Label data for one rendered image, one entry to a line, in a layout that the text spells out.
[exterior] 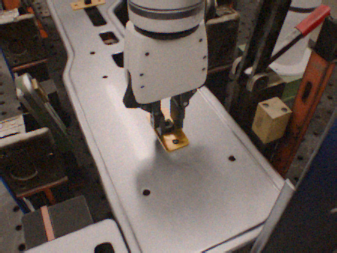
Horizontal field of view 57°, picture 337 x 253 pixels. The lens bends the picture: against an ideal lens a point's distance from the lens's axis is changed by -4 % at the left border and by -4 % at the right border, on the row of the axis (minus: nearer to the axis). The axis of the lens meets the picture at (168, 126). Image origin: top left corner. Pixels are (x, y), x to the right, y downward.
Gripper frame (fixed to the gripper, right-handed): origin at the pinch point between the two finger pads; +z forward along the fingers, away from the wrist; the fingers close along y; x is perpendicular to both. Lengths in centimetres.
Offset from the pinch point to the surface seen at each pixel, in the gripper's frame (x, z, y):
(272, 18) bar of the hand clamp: 1.6, -13.2, -14.4
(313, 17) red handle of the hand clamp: 0.4, -10.7, -23.6
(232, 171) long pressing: 10.7, 3.0, -4.7
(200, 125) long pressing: 1.3, 2.9, -4.9
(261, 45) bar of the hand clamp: 1.3, -9.0, -13.7
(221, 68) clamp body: -14.9, 7.4, -19.2
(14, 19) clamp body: -38.5, -1.3, 17.4
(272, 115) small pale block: 9.0, -3.5, -11.1
